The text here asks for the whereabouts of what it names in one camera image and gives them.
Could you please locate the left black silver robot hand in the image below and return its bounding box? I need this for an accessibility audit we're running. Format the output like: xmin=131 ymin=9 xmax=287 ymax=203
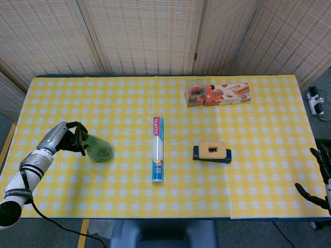
xmin=37 ymin=120 xmax=89 ymax=157

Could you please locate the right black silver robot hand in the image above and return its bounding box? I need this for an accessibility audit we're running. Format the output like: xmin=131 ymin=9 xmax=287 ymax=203
xmin=294 ymin=141 xmax=331 ymax=215

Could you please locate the green spray bottle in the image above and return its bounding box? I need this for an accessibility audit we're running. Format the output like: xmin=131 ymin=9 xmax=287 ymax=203
xmin=77 ymin=126 xmax=115 ymax=164

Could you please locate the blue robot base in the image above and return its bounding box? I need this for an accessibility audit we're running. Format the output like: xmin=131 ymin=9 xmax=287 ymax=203
xmin=108 ymin=219 xmax=219 ymax=248

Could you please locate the white power strip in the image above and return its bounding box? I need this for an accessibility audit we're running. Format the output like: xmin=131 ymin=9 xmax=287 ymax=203
xmin=306 ymin=86 xmax=326 ymax=116

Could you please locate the woven folding screen panel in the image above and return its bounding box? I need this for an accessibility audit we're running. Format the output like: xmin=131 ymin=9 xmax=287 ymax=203
xmin=192 ymin=0 xmax=262 ymax=75
xmin=77 ymin=0 xmax=206 ymax=76
xmin=0 ymin=0 xmax=107 ymax=90
xmin=236 ymin=0 xmax=331 ymax=87

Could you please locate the white plastic sheet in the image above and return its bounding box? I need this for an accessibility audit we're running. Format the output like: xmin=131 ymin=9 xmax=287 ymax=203
xmin=87 ymin=219 xmax=117 ymax=240

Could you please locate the yellow blue sponge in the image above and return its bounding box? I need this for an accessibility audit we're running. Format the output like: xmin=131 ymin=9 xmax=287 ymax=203
xmin=192 ymin=145 xmax=232 ymax=165

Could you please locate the plastic wrap roll box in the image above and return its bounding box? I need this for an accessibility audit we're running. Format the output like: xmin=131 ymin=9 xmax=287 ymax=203
xmin=152 ymin=116 xmax=166 ymax=184

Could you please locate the yellow sponge with hole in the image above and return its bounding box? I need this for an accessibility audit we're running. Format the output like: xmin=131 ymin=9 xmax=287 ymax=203
xmin=198 ymin=141 xmax=227 ymax=159

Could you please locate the orange snack box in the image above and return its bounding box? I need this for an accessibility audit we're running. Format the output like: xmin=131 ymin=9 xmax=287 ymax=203
xmin=202 ymin=82 xmax=252 ymax=107

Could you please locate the yellow checked tablecloth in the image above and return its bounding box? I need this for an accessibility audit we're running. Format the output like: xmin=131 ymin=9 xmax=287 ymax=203
xmin=0 ymin=74 xmax=331 ymax=221

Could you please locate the clear plastic snack box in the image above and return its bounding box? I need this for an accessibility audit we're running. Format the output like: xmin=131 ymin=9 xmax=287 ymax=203
xmin=186 ymin=79 xmax=207 ymax=108

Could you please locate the white power cable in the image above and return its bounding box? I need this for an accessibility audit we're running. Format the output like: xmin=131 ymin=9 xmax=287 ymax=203
xmin=317 ymin=89 xmax=331 ymax=122

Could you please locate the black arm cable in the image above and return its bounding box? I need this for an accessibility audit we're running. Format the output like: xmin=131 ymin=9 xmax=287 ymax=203
xmin=19 ymin=160 xmax=112 ymax=245

